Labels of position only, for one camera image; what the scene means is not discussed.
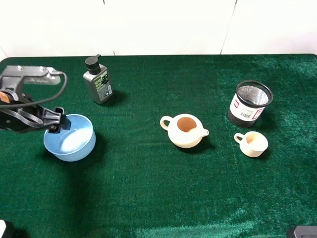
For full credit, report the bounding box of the cream ceramic teapot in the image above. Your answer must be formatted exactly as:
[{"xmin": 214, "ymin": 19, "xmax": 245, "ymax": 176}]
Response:
[{"xmin": 160, "ymin": 114, "xmax": 209, "ymax": 148}]

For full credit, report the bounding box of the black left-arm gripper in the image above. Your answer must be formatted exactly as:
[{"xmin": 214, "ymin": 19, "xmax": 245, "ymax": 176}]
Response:
[{"xmin": 0, "ymin": 89, "xmax": 71, "ymax": 133}]

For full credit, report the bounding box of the dark green felt mat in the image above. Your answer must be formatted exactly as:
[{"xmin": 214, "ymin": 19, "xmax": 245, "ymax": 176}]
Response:
[{"xmin": 0, "ymin": 55, "xmax": 317, "ymax": 238}]

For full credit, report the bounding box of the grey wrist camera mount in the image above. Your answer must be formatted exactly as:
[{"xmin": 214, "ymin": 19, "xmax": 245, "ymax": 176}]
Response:
[{"xmin": 0, "ymin": 65, "xmax": 61, "ymax": 91}]

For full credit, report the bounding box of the black white object bottom left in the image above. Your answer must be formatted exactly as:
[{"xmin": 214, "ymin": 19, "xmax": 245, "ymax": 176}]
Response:
[{"xmin": 0, "ymin": 220, "xmax": 16, "ymax": 238}]

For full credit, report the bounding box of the cream ceramic cup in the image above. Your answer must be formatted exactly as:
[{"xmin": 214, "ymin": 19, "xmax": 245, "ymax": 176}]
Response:
[{"xmin": 234, "ymin": 131, "xmax": 268, "ymax": 158}]

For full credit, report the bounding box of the black cable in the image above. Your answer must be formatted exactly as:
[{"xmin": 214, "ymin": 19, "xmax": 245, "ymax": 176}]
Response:
[{"xmin": 0, "ymin": 71, "xmax": 68, "ymax": 109}]

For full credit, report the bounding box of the light blue plastic bowl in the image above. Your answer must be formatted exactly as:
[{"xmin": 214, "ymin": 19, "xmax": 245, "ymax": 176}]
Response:
[{"xmin": 43, "ymin": 114, "xmax": 96, "ymax": 162}]

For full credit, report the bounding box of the grey pump bottle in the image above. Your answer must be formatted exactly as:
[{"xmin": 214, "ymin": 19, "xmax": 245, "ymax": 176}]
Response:
[{"xmin": 83, "ymin": 54, "xmax": 113, "ymax": 104}]

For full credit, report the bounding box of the black mesh pen holder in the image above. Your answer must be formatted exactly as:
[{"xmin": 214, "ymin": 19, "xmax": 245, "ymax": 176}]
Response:
[{"xmin": 227, "ymin": 80, "xmax": 273, "ymax": 128}]

